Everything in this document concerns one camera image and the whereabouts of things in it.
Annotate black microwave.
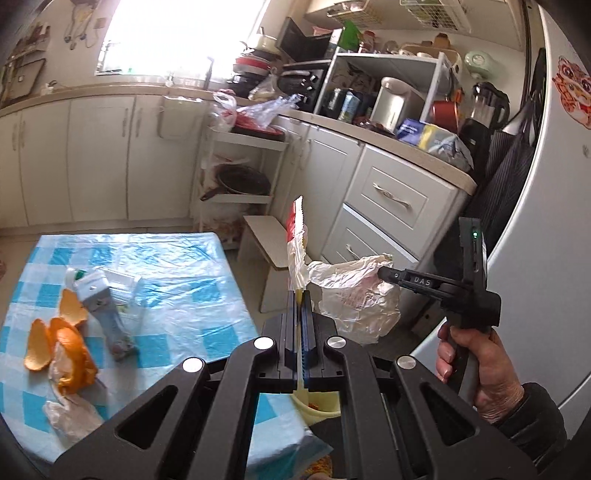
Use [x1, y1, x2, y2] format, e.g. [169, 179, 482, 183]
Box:
[276, 17, 342, 63]

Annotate blue box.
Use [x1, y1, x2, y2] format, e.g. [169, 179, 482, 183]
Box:
[396, 119, 432, 145]

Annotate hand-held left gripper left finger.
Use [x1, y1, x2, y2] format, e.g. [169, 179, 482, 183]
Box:
[48, 290, 302, 480]

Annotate dark striped hanging bag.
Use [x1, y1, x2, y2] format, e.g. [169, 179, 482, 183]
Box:
[480, 46, 548, 259]

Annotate white counter shelf rack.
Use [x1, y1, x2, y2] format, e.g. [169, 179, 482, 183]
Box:
[314, 52, 452, 136]

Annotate crushed milk carton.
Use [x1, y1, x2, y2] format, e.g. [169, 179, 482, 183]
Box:
[65, 268, 139, 361]

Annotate person's right forearm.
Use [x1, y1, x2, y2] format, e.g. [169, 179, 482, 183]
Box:
[496, 382, 568, 467]

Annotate silver yellow food bag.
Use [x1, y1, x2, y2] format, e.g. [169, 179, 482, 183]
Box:
[418, 124, 475, 171]

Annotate yellow plastic bin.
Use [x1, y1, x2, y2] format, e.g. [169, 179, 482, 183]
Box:
[292, 390, 342, 421]

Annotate clear plastic container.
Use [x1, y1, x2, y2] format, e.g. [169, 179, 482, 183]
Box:
[104, 266, 144, 330]

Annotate stack of pots and bowls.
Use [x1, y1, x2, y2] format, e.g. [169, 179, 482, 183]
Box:
[231, 34, 279, 89]

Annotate white shelf cart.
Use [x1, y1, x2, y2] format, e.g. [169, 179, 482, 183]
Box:
[191, 124, 290, 246]

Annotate cartoon fridge sticker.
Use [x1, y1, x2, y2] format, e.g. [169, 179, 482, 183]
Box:
[551, 56, 591, 121]

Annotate green packet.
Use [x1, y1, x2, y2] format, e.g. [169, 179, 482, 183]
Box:
[342, 19, 363, 49]

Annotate white hanging door bin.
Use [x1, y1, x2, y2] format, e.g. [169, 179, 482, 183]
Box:
[157, 95, 205, 142]

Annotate person's right hand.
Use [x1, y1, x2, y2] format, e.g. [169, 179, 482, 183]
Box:
[436, 322, 526, 425]

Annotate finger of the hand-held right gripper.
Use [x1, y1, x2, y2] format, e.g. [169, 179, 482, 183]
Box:
[378, 267, 446, 292]

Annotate black blender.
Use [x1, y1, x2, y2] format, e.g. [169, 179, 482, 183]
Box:
[462, 82, 511, 162]

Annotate clear plastic bag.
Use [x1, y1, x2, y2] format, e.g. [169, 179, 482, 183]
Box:
[233, 93, 306, 132]

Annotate blue checkered tablecloth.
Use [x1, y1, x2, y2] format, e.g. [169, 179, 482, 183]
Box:
[0, 232, 334, 468]

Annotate white door cabinets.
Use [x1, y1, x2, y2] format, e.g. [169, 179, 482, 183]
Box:
[0, 90, 209, 230]

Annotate wooden stool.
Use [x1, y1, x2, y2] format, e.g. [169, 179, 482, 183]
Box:
[238, 215, 302, 315]

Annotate red pot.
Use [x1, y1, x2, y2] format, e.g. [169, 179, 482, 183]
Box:
[431, 99, 463, 134]

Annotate white red plastic bag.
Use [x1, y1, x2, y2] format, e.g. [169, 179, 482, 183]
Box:
[210, 91, 239, 132]

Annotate white drawer cabinet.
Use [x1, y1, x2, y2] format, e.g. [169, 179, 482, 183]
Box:
[272, 115, 477, 326]

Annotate black toaster oven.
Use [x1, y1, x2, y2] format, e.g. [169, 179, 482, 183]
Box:
[277, 60, 331, 112]

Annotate white wire basket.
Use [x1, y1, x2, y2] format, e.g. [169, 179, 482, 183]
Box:
[399, 0, 477, 34]

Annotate wooden cutting board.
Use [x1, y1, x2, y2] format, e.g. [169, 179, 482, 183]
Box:
[0, 58, 47, 106]

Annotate white refrigerator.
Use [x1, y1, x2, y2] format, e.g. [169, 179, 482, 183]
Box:
[480, 0, 591, 416]

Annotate pale green rice cooker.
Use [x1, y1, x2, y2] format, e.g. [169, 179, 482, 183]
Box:
[464, 51, 498, 84]

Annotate large orange peel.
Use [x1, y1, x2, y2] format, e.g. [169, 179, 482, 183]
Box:
[48, 318, 100, 396]

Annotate white electric kettle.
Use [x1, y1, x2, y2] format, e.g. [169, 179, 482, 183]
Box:
[372, 78, 426, 133]

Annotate clear plastic scrap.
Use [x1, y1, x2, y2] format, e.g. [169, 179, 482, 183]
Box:
[43, 392, 105, 446]

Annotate bright window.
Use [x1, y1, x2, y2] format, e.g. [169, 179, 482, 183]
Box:
[96, 0, 271, 77]

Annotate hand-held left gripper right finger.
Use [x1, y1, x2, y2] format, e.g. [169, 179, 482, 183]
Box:
[302, 291, 539, 480]

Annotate red white snack wrapper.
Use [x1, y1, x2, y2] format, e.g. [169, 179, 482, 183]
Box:
[285, 196, 315, 393]

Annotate black frying pan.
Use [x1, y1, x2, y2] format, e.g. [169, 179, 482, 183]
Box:
[199, 165, 272, 202]

